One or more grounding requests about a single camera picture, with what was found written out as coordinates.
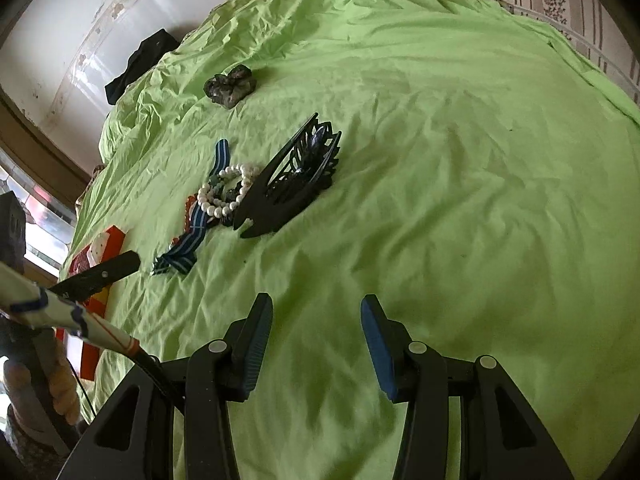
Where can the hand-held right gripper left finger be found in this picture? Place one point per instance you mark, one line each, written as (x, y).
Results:
(257, 340)

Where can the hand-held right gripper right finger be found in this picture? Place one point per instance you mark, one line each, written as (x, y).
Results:
(375, 345)

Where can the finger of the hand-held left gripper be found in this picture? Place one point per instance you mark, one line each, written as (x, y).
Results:
(107, 272)

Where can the red cardboard tray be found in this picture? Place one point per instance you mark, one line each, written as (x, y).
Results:
(114, 237)

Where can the black hair claw clip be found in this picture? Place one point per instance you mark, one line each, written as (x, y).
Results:
(260, 210)

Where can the person's left forearm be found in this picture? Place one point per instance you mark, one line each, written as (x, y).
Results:
(30, 445)

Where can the person's left hand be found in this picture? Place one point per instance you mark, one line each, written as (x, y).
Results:
(65, 385)

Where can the stained glass window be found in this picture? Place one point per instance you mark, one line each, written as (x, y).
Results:
(45, 220)

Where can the green bed sheet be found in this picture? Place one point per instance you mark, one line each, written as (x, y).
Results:
(450, 210)

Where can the black cloth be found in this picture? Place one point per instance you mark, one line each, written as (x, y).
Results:
(140, 65)

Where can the dark green scrunchie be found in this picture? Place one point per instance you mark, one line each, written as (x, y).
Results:
(227, 87)

